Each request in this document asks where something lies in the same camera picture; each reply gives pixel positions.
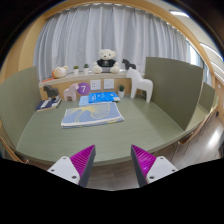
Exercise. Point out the pink horse figure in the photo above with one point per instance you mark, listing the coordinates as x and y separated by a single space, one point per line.
70 91

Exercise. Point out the dark grey horse figure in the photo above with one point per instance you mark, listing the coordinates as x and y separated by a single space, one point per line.
50 90

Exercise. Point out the bright blue book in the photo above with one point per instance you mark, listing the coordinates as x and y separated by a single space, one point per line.
103 96

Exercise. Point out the small plant in white pot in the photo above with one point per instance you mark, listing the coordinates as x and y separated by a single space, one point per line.
121 93
86 70
76 71

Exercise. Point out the white curtain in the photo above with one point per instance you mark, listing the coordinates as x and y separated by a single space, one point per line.
110 30

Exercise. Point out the wooden chair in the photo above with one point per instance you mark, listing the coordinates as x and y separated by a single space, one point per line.
200 128

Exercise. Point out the cream teddy bear black shirt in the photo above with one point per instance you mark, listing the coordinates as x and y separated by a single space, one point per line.
106 61

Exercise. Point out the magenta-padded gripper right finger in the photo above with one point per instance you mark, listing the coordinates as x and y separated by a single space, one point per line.
159 167

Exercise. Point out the white wall socket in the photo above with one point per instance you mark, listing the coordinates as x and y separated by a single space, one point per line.
109 84
95 84

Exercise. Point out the green partition panel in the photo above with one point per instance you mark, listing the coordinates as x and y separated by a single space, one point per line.
207 96
175 90
20 103

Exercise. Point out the round purple number sign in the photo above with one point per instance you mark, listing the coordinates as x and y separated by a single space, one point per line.
83 89

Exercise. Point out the large white horse figure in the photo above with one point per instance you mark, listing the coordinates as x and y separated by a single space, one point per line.
140 83

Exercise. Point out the light blue book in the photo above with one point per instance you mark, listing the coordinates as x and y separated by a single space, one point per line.
83 100

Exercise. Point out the small black horse figure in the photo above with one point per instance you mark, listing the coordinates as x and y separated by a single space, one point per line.
128 64

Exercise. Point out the round cream plush toy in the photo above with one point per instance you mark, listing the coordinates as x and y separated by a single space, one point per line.
60 72

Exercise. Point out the ceiling lights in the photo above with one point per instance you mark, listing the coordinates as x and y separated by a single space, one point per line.
178 13

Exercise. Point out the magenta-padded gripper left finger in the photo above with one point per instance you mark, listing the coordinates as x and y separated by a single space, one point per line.
66 168

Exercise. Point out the navy blue book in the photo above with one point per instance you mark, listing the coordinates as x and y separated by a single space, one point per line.
46 105

